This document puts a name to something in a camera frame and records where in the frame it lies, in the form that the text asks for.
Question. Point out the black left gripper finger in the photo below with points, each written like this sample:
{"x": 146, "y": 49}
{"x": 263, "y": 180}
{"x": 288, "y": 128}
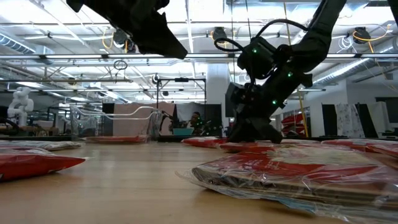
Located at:
{"x": 161, "y": 40}

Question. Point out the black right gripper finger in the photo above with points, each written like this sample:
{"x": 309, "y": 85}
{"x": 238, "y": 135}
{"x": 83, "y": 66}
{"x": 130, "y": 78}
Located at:
{"x": 241, "y": 130}
{"x": 267, "y": 132}

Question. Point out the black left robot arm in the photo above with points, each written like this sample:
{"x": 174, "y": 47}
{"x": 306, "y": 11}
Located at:
{"x": 74, "y": 3}

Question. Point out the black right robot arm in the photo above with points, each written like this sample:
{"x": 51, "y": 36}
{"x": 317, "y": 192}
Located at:
{"x": 323, "y": 37}

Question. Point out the dark robot arm on stand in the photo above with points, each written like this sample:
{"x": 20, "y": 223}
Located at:
{"x": 168, "y": 119}

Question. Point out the red bin rack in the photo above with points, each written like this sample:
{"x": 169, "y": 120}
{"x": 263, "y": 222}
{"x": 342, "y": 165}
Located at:
{"x": 293, "y": 123}

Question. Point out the black robot with green lights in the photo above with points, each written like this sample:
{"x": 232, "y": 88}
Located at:
{"x": 211, "y": 126}

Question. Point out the person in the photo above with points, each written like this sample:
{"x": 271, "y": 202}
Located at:
{"x": 195, "y": 119}

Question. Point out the teal box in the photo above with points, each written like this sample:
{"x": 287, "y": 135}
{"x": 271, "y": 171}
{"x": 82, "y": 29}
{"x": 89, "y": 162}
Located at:
{"x": 182, "y": 132}

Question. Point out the black door panel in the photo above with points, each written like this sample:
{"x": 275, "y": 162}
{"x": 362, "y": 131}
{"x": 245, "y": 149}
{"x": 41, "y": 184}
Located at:
{"x": 329, "y": 119}

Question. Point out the grey cloth panel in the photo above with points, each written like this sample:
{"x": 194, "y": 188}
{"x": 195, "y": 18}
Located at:
{"x": 182, "y": 107}

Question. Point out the white patterned curtain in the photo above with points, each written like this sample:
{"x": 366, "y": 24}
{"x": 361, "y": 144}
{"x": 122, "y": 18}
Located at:
{"x": 345, "y": 119}

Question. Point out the clear plastic basket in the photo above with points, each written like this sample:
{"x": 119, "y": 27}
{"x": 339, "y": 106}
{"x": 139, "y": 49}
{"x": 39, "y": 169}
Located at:
{"x": 93, "y": 124}

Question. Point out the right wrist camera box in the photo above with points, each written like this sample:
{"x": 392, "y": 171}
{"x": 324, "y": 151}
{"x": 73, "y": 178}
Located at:
{"x": 234, "y": 98}

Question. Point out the black camera rig frame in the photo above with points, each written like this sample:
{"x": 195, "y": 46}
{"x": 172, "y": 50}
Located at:
{"x": 181, "y": 79}

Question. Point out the long ceiling light rail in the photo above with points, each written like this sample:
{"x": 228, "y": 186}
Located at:
{"x": 77, "y": 56}

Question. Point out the black aluminium table frame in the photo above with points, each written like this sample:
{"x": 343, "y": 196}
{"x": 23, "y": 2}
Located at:
{"x": 171, "y": 139}

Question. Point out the silver spiral air duct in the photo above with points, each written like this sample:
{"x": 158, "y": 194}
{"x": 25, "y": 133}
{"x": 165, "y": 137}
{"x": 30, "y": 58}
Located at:
{"x": 357, "y": 65}

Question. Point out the grey ceiling air duct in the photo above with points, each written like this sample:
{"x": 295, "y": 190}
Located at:
{"x": 18, "y": 46}

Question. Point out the black wall screen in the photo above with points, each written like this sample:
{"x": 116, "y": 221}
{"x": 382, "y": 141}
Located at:
{"x": 388, "y": 109}

